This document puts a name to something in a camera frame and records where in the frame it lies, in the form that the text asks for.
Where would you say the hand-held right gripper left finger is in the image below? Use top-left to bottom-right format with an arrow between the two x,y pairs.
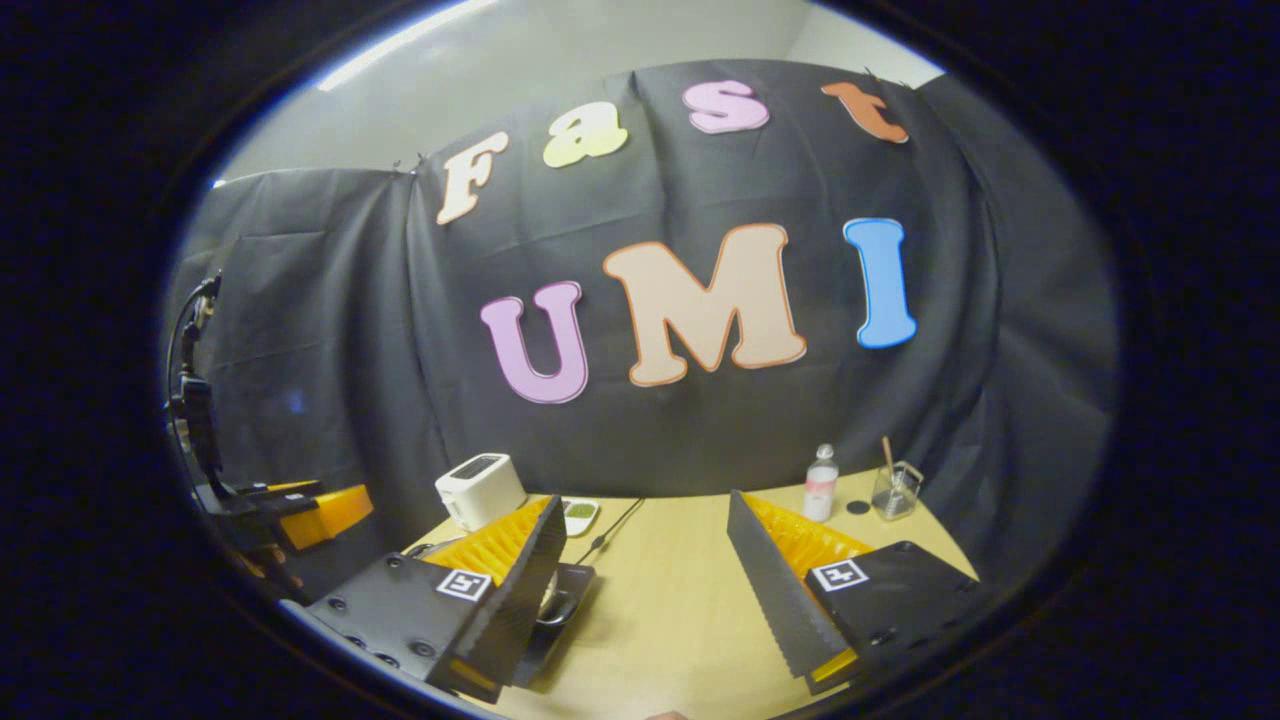
305,495 -> 569,703

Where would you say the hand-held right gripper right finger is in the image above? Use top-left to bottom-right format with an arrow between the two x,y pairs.
727,490 -> 986,696

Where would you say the steel pot with beans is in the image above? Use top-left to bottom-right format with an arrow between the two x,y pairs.
408,540 -> 583,627

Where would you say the black induction cooktop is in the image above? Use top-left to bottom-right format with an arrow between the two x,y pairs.
512,562 -> 597,689

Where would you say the white toaster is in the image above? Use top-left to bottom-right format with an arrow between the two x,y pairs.
435,453 -> 528,533

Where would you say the clear bottle with pink label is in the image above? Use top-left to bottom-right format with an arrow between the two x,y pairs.
803,444 -> 839,523

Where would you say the clear glass cup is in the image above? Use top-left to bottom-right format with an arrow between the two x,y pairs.
872,461 -> 923,521

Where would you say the black backdrop cloth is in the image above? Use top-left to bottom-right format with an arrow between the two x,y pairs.
165,60 -> 1119,601

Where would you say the black power cable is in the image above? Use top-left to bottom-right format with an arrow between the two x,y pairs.
578,497 -> 646,564

